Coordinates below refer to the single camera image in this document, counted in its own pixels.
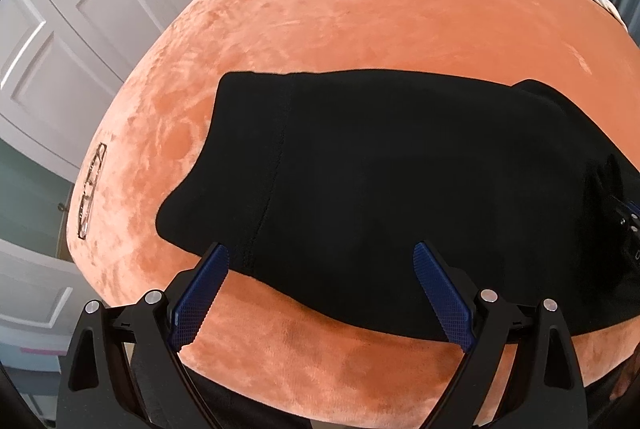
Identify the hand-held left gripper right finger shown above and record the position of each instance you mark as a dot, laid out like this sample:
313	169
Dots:
445	299

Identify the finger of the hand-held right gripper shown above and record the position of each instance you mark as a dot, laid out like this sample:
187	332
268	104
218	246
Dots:
631	229

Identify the white door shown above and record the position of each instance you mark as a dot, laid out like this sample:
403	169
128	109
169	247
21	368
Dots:
30	289

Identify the orange plush blanket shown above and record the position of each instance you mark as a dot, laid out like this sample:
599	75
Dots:
350	19

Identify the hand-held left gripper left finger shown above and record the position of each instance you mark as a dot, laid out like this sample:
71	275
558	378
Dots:
200	299

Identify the black pants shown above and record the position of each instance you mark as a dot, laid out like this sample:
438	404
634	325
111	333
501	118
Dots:
400	189

